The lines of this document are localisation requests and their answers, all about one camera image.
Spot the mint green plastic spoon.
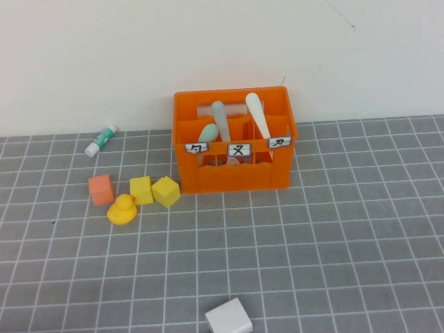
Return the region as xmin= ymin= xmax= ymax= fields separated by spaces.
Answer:
xmin=197 ymin=123 xmax=220 ymax=167

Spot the grey plastic fork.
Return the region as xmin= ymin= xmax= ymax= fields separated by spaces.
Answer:
xmin=211 ymin=100 xmax=243 ymax=167

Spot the cream plastic knife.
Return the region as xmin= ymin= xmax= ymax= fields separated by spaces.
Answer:
xmin=245 ymin=92 xmax=275 ymax=164

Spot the orange plastic cutlery crate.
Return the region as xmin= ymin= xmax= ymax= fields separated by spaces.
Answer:
xmin=172 ymin=85 xmax=299 ymax=194

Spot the yellow foam cube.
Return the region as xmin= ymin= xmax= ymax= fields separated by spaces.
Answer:
xmin=151 ymin=175 xmax=182 ymax=209
xmin=129 ymin=176 xmax=154 ymax=206

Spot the yellow rubber duck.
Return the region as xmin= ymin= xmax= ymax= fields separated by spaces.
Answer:
xmin=106 ymin=193 xmax=137 ymax=226

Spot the orange foam cube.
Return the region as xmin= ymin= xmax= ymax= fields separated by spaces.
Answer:
xmin=87 ymin=173 xmax=116 ymax=206

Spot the teal and white glue stick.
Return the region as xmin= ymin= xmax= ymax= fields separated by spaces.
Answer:
xmin=84 ymin=124 xmax=119 ymax=158

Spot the grey grid table mat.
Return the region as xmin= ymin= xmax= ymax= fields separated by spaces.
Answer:
xmin=0 ymin=115 xmax=444 ymax=333

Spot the white rectangular box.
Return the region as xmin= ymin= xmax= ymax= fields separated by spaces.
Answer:
xmin=203 ymin=297 xmax=253 ymax=333

